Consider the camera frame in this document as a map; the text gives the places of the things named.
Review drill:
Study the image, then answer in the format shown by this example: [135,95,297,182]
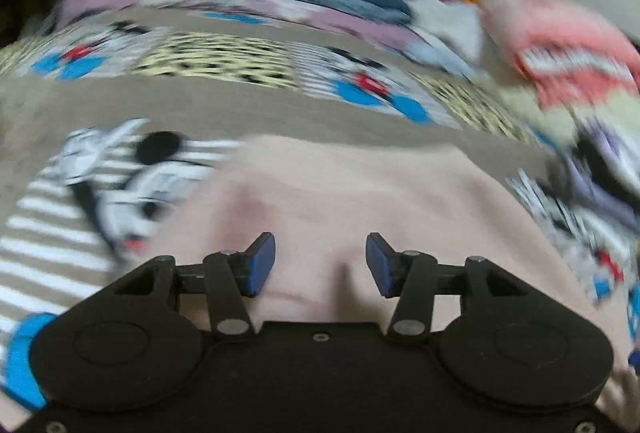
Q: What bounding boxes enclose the black folded garment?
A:
[574,132,640,194]

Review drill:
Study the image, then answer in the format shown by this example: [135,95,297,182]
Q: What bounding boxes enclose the cartoon mouse printed blanket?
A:
[0,5,640,419]

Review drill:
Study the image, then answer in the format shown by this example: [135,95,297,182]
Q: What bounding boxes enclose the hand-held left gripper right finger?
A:
[365,233,533,344]

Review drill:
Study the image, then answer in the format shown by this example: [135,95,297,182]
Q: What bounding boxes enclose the rolled pink white quilt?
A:
[481,0,640,110]

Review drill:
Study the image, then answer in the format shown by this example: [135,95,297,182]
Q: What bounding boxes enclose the white crumpled cloth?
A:
[404,0,487,70]

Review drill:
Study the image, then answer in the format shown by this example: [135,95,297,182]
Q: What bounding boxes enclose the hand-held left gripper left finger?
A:
[107,232,277,344]

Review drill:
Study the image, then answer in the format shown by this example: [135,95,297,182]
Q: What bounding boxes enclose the cream folded blanket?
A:
[499,82,593,144]

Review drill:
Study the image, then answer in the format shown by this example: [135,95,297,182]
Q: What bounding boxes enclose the pale pink fleece garment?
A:
[150,134,632,416]

